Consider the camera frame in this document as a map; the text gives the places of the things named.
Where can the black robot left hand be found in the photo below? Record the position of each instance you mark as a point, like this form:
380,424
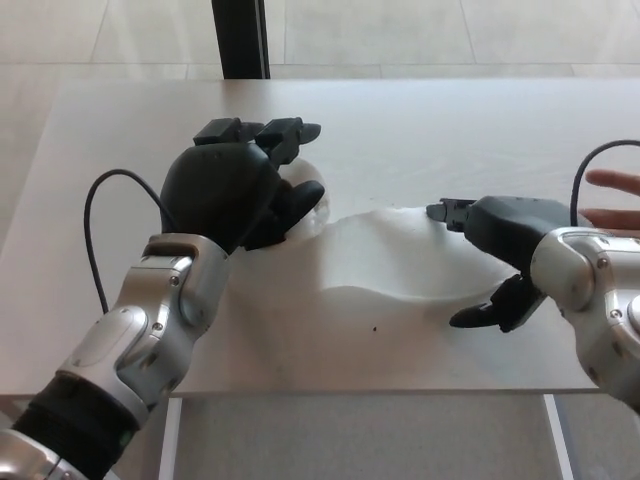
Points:
215,190

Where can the white metal table leg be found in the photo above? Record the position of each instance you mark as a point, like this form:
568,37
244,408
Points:
171,440
559,440

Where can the white toilet paper roll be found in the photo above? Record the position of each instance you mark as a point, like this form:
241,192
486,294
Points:
400,260

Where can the person's bare hand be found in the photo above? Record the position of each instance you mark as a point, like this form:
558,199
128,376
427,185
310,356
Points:
615,222

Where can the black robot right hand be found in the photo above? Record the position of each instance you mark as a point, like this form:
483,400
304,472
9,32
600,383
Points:
515,225

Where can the black vertical pillar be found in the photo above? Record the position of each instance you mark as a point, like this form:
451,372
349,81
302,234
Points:
240,40

